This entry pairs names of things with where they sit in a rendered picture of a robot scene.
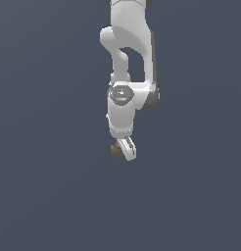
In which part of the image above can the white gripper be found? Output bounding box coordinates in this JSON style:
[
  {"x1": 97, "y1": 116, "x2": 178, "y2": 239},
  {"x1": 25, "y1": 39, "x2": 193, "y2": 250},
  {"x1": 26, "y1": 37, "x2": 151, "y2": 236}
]
[{"x1": 116, "y1": 136, "x2": 137, "y2": 162}]

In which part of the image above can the small brown object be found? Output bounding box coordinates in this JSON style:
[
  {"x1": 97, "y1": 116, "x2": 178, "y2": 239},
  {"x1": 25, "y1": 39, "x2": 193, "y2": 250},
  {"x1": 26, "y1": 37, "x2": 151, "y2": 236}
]
[{"x1": 110, "y1": 142, "x2": 122, "y2": 160}]

